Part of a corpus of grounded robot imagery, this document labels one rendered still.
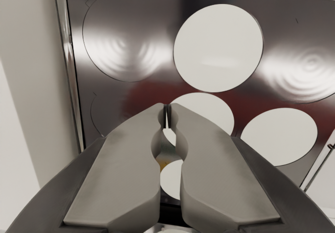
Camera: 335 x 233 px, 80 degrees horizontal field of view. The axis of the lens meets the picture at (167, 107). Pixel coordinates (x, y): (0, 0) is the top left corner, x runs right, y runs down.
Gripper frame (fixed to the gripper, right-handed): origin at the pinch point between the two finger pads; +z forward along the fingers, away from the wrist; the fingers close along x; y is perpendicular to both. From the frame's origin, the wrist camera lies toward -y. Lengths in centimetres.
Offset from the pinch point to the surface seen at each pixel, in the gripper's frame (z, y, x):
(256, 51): 11.7, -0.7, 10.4
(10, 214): 9.1, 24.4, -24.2
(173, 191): 12.6, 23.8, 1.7
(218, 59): 12.2, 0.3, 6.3
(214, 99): 12.0, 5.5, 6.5
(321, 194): 16.7, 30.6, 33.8
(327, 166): 16.9, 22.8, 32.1
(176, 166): 12.6, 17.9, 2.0
